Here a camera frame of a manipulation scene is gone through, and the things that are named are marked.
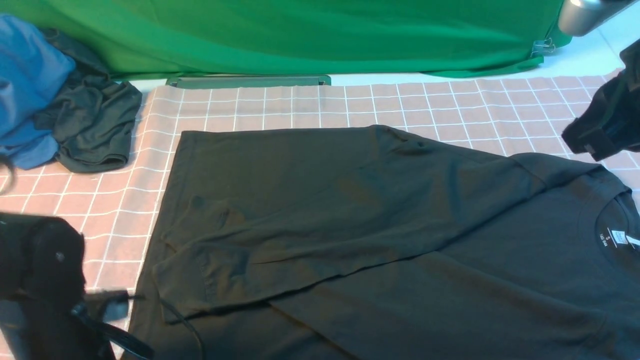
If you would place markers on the gray metal bar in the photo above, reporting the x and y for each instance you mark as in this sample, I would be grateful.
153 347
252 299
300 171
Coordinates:
246 81

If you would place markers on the black silver robot arm right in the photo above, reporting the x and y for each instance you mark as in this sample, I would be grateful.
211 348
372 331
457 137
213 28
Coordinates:
579 17

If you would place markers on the black robot arm near left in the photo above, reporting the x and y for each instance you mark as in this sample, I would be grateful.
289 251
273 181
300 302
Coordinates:
42 280

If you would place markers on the blue crumpled garment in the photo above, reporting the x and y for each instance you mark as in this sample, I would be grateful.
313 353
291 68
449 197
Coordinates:
32 71

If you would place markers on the metal binder clip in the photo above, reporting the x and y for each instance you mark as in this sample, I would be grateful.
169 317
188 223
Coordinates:
542 48

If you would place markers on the dark gray long-sleeved shirt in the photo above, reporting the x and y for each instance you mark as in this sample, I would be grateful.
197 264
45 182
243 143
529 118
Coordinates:
372 243

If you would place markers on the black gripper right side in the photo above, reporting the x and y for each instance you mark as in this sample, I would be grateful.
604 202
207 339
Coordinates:
611 122

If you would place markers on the pink checkered tablecloth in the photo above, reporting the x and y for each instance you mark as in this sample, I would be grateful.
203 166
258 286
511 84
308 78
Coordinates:
117 211

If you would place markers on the green backdrop cloth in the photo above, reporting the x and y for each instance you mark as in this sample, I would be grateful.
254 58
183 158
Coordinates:
145 39

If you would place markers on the dark crumpled garment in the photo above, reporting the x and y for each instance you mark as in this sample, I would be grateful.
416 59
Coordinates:
93 117

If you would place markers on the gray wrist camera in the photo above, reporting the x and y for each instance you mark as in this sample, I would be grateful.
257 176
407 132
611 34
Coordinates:
109 305

